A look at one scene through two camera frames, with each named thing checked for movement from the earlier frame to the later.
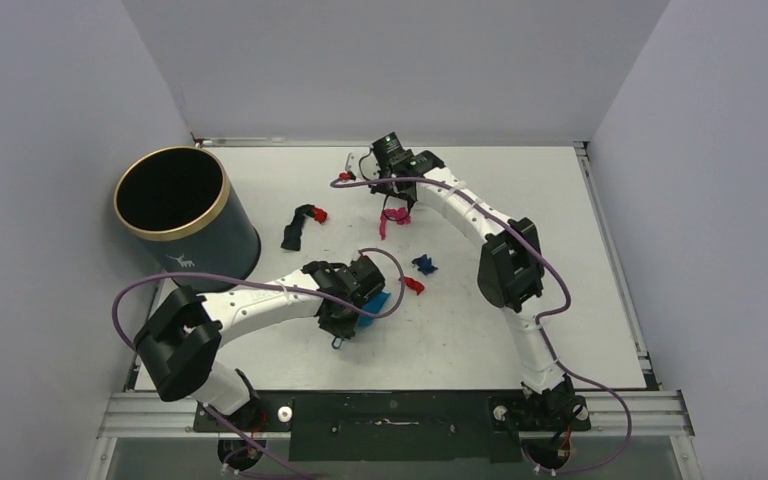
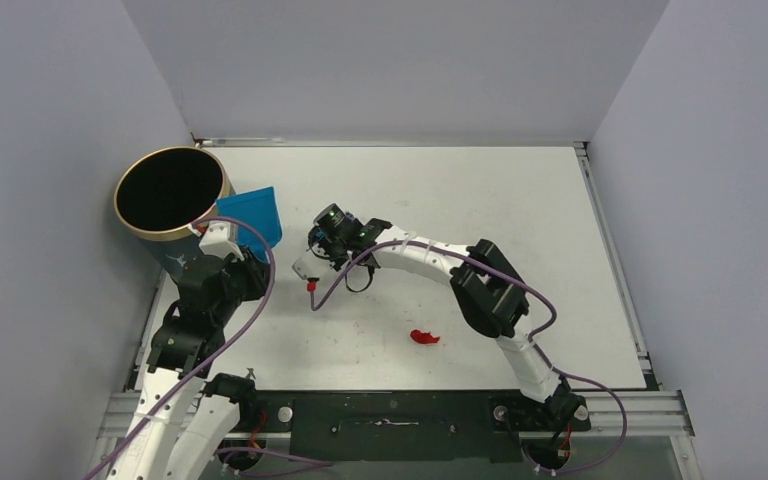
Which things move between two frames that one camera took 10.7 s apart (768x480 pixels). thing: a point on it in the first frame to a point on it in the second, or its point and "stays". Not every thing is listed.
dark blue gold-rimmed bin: x=178 y=200 stays
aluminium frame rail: x=149 y=415 stays
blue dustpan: x=372 y=306 to x=258 y=209
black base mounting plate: x=460 y=426 stays
